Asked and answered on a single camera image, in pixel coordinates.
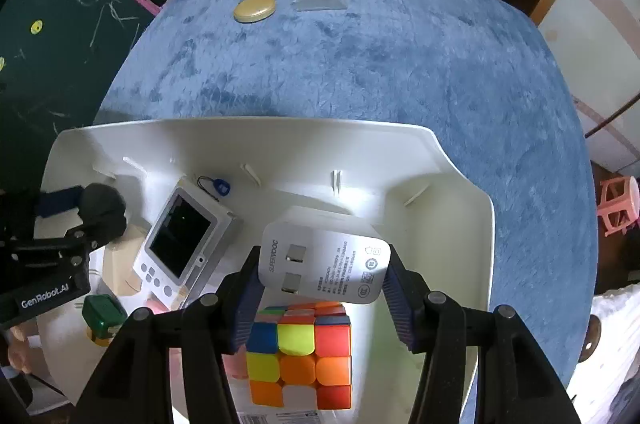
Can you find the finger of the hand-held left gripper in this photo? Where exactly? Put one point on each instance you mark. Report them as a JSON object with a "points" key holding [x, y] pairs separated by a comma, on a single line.
{"points": [[60, 201], [102, 211]]}

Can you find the yellow round magnet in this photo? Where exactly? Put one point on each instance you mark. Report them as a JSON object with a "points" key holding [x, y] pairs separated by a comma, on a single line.
{"points": [[36, 27]]}

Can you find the white handheld screen device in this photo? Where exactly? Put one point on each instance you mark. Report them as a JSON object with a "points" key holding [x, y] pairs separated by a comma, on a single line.
{"points": [[175, 239]]}

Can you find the white paper label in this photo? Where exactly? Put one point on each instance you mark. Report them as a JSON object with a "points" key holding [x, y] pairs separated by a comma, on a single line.
{"points": [[280, 417]]}

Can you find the white bed sheet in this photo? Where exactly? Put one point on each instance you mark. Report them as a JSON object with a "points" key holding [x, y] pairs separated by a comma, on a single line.
{"points": [[615, 354]]}

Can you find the green small toy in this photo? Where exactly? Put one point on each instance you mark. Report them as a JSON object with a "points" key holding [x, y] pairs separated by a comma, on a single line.
{"points": [[102, 314]]}

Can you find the pink framed green chalkboard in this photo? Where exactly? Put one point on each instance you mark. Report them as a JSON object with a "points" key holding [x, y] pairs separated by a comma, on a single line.
{"points": [[65, 69]]}

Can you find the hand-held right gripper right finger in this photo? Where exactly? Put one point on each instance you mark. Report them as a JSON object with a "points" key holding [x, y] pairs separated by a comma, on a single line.
{"points": [[400, 304]]}

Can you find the yellow oval disc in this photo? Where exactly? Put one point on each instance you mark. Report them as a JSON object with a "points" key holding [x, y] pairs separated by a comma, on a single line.
{"points": [[255, 9]]}

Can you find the blue fluffy blanket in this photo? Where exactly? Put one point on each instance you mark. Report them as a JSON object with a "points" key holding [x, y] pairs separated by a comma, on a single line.
{"points": [[400, 69]]}

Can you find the white charger plug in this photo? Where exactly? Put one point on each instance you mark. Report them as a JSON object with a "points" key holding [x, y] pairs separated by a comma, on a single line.
{"points": [[340, 264]]}

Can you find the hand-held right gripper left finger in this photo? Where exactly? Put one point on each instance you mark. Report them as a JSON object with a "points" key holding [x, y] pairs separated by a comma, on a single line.
{"points": [[247, 304]]}

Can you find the colourful puzzle cube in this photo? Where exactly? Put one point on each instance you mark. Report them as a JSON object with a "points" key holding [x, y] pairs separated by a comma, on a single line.
{"points": [[300, 354]]}

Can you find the beige plastic device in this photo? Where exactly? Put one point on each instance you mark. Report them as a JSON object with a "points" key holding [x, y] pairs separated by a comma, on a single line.
{"points": [[122, 264]]}

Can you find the person's left hand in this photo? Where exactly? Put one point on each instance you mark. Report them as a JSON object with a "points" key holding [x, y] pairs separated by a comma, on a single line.
{"points": [[20, 351]]}

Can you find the white plastic bin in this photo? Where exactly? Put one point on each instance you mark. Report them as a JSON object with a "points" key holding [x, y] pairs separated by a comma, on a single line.
{"points": [[440, 214]]}

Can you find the pink plastic stool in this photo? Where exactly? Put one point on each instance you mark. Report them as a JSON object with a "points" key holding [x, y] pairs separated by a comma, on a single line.
{"points": [[617, 206]]}

